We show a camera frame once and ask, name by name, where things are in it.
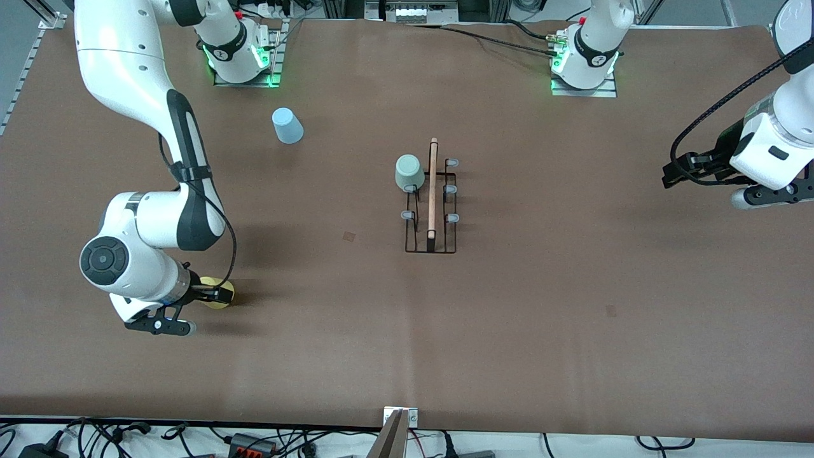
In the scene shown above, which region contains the yellow plastic cup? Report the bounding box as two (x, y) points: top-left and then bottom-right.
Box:
(200, 277), (235, 311)

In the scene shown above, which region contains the teal green plastic cup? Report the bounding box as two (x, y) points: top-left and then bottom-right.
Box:
(394, 154), (426, 193)

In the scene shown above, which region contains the black wire cup holder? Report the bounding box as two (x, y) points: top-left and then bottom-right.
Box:
(401, 137), (460, 254)

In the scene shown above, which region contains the light blue plastic cup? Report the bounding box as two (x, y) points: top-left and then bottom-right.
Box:
(272, 108), (305, 145)

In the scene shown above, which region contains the orange black connector block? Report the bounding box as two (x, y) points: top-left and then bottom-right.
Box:
(228, 433), (279, 456)

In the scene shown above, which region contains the table cover mat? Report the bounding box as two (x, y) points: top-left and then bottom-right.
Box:
(0, 14), (814, 444)

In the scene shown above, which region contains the black power adapter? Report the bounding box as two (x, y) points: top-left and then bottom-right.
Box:
(18, 443), (69, 458)

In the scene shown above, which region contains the white power strip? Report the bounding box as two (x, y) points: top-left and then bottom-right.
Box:
(245, 0), (319, 20)

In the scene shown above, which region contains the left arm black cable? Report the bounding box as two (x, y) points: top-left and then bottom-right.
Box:
(670, 41), (814, 186)

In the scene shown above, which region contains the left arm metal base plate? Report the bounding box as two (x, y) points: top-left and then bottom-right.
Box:
(551, 70), (617, 98)

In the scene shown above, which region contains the black cable bundle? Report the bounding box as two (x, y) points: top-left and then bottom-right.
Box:
(0, 417), (382, 458)

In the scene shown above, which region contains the grey camera post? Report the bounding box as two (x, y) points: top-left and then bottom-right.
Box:
(368, 409), (409, 458)

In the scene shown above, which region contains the white metal bracket plate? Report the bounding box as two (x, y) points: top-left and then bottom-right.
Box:
(383, 407), (419, 428)

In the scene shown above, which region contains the black base cable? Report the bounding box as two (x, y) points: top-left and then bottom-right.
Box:
(407, 20), (563, 58)

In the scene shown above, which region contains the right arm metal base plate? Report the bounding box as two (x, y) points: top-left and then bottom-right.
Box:
(213, 18), (282, 88)

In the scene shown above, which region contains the black cable loop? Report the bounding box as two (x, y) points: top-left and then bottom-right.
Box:
(636, 435), (695, 450)

